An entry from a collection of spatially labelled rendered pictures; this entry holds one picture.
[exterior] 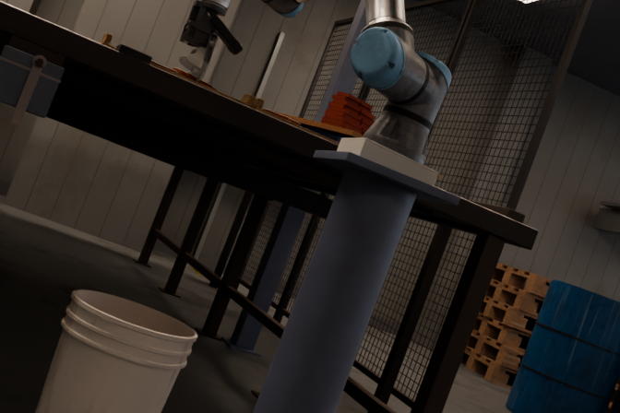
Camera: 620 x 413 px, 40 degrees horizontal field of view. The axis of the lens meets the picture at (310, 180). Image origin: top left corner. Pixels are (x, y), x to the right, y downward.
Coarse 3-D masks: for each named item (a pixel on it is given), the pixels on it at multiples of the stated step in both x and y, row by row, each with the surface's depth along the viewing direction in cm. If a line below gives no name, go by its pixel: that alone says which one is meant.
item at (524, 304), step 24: (504, 288) 752; (528, 288) 721; (480, 312) 794; (504, 312) 758; (528, 312) 720; (480, 336) 758; (504, 336) 720; (528, 336) 724; (480, 360) 739; (504, 360) 713; (504, 384) 716
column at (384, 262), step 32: (352, 160) 175; (352, 192) 184; (384, 192) 182; (416, 192) 186; (352, 224) 182; (384, 224) 183; (320, 256) 185; (352, 256) 182; (384, 256) 184; (320, 288) 182; (352, 288) 181; (288, 320) 188; (320, 320) 181; (352, 320) 182; (288, 352) 183; (320, 352) 180; (352, 352) 184; (288, 384) 181; (320, 384) 181
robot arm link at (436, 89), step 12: (432, 60) 187; (432, 72) 186; (444, 72) 187; (432, 84) 185; (444, 84) 188; (420, 96) 184; (432, 96) 186; (444, 96) 190; (408, 108) 186; (420, 108) 186; (432, 108) 188; (432, 120) 189
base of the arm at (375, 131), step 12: (384, 108) 191; (396, 108) 187; (384, 120) 187; (396, 120) 186; (408, 120) 186; (420, 120) 186; (372, 132) 187; (384, 132) 186; (396, 132) 185; (408, 132) 185; (420, 132) 187; (384, 144) 184; (396, 144) 184; (408, 144) 184; (420, 144) 186; (408, 156) 184; (420, 156) 186
